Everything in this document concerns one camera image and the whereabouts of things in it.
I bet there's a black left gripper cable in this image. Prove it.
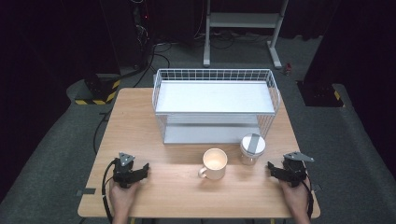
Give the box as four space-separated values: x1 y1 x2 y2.
101 159 120 224

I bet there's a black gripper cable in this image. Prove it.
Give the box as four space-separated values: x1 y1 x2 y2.
300 176 315 220
101 159 120 224

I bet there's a cream ceramic cup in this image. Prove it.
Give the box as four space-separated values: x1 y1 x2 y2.
197 147 229 181

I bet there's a dark equipment rack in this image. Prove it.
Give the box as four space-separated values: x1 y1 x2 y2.
127 0 157 70

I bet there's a glass jar with white lid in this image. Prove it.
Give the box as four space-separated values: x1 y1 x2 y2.
239 133 267 166

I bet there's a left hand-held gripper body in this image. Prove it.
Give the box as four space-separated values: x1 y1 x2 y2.
112 151 140 189

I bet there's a black yellow striped base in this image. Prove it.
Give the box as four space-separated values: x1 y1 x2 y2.
74 73 121 106
296 79 346 108

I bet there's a white wire shelf rack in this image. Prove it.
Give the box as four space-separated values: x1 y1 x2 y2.
151 68 281 146

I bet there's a person's right hand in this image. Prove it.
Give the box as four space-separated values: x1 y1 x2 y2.
278 176 311 218

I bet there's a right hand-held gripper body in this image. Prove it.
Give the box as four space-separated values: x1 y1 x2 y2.
281 151 315 189

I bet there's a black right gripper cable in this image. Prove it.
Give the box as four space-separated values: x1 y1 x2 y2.
300 176 315 220

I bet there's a thin black floor cable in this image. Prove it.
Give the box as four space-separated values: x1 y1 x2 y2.
92 109 114 155

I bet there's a bundle of cables under stand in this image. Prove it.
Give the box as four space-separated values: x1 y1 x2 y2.
193 28 273 50

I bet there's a white metal stand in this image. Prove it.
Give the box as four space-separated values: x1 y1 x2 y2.
203 0 290 70

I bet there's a person's left hand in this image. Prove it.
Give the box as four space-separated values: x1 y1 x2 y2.
108 178 142 216

